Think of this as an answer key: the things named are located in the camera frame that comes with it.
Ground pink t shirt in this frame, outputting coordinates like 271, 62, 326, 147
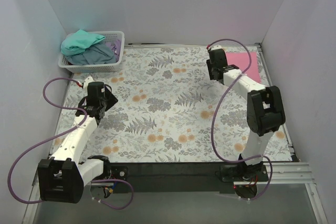
226, 52, 261, 83

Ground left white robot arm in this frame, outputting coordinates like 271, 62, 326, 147
37, 77, 118, 203

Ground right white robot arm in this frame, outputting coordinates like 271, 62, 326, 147
206, 46, 286, 182

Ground white plastic laundry basket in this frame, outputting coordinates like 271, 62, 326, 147
58, 31, 125, 73

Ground grey-blue t shirt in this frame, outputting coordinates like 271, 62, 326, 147
65, 43, 117, 66

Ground lavender t shirt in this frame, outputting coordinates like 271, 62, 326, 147
107, 39, 122, 62

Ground floral patterned table mat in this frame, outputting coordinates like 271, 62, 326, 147
49, 46, 292, 164

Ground teal t shirt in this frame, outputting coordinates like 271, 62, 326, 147
60, 29, 105, 56

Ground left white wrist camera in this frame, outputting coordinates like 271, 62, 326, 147
82, 76, 94, 89

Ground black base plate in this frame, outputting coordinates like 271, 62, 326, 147
100, 162, 269, 194

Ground aluminium frame rail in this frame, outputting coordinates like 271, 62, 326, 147
233, 162, 316, 186

